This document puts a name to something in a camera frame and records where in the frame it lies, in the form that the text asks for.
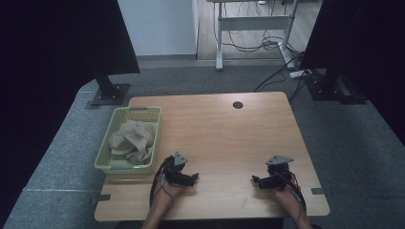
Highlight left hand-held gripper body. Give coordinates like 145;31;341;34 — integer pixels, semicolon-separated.
162;151;189;186

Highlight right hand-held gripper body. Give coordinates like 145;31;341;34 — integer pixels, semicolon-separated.
265;155;295;187

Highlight beige short-sleeved shirt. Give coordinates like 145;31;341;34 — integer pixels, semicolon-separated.
108;118;158;165

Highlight green plastic basket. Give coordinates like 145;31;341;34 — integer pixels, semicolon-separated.
94;105;163;176

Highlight person's left hand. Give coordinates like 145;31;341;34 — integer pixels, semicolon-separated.
154;180;189;212

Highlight person's right hand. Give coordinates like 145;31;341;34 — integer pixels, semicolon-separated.
272;181;304;214

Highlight white power strip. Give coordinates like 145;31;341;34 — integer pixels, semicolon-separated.
288;69;313;80

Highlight large black curtain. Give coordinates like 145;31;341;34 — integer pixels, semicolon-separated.
0;0;141;223
300;0;405;146

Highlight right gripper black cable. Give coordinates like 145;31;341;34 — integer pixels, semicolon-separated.
281;171;309;224

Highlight long black floor cable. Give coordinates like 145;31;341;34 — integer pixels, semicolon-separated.
253;54;304;94

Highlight black stand with base plate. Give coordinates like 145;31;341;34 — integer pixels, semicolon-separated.
90;69;132;107
304;67;370;106

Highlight tangle of floor cables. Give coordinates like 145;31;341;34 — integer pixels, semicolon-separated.
223;0;304;59

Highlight white metal desk frame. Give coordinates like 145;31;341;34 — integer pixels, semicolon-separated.
205;0;323;72

